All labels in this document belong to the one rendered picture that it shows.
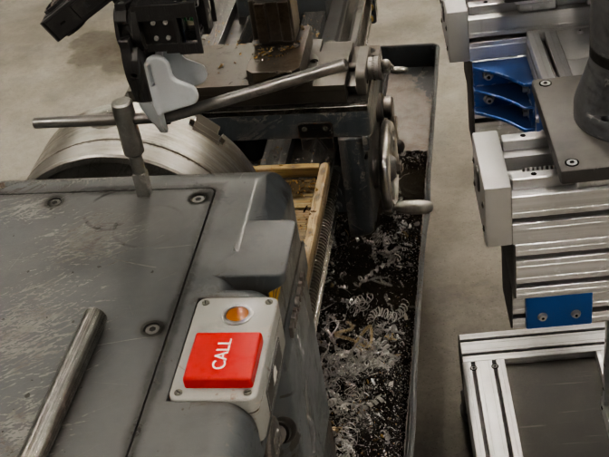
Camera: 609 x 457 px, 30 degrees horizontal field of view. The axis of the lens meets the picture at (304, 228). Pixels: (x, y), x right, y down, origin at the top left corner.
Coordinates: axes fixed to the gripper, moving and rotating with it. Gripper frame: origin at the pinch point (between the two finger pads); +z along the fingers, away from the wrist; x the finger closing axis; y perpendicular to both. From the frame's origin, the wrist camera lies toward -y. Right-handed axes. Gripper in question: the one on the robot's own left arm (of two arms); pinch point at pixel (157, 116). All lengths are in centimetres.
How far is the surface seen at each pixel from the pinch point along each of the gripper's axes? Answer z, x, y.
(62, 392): 7.6, -31.8, -2.1
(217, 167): 17.1, 16.5, 0.2
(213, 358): 8.3, -27.0, 9.8
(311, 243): 44, 37, 6
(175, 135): 13.1, 17.7, -4.7
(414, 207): 65, 75, 18
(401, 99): 81, 142, 10
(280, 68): 33, 71, -2
